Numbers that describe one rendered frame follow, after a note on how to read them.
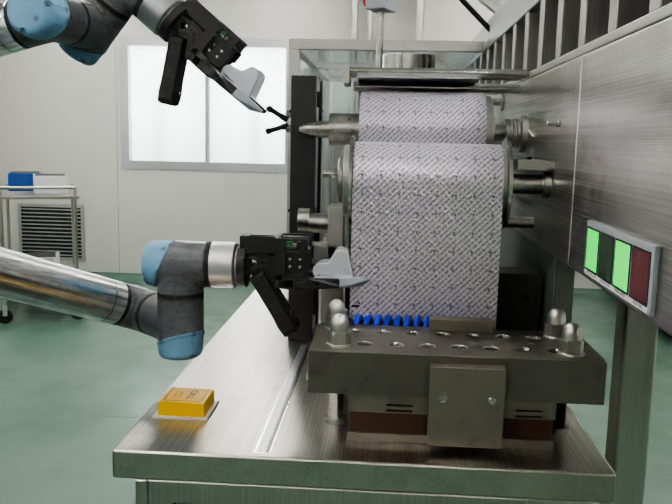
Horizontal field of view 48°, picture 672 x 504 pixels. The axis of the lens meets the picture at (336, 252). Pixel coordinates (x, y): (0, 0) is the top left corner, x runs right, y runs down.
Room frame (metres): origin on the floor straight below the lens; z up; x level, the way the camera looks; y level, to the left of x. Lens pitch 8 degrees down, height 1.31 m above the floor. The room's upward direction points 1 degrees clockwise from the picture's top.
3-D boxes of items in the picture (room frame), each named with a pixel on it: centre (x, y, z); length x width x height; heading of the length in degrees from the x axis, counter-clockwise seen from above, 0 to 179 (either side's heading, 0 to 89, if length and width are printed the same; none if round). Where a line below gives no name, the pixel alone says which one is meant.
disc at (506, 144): (1.24, -0.27, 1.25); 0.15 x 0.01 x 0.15; 176
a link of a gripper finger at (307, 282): (1.18, 0.04, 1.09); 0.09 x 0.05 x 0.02; 85
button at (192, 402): (1.11, 0.22, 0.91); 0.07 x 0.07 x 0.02; 86
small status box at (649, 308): (0.85, -0.32, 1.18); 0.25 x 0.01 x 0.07; 176
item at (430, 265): (1.19, -0.14, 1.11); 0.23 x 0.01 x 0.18; 86
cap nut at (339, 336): (1.03, -0.01, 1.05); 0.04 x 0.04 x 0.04
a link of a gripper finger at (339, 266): (1.18, -0.01, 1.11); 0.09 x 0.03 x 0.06; 85
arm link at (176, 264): (1.22, 0.25, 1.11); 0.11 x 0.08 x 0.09; 86
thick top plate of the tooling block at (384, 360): (1.07, -0.17, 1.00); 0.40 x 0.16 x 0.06; 86
